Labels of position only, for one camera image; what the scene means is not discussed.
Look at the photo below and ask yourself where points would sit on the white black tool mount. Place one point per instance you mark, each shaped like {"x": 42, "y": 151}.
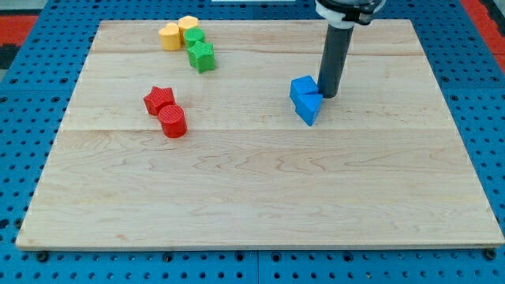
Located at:
{"x": 344, "y": 14}

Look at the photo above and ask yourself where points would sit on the blue cube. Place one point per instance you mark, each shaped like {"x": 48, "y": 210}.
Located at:
{"x": 302, "y": 86}

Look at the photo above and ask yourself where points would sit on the yellow heart block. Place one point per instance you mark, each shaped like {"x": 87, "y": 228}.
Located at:
{"x": 170, "y": 37}

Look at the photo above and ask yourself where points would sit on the green star block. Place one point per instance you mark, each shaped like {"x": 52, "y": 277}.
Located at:
{"x": 202, "y": 56}

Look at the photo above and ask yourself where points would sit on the yellow hexagon block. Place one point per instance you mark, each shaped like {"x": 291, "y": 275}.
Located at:
{"x": 185, "y": 23}

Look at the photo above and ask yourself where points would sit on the red star block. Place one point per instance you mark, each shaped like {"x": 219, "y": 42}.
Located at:
{"x": 157, "y": 99}

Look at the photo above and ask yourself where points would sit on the blue triangular prism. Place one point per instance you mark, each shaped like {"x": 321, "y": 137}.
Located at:
{"x": 307, "y": 107}

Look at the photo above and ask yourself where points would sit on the green cylinder block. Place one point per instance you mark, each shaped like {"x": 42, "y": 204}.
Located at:
{"x": 193, "y": 35}

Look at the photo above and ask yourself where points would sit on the red cylinder block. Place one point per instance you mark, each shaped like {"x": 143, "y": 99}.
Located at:
{"x": 172, "y": 120}

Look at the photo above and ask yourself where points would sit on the wooden board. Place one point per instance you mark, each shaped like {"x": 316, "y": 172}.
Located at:
{"x": 382, "y": 167}

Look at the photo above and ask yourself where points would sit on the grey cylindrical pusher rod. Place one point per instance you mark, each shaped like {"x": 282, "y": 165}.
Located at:
{"x": 333, "y": 60}

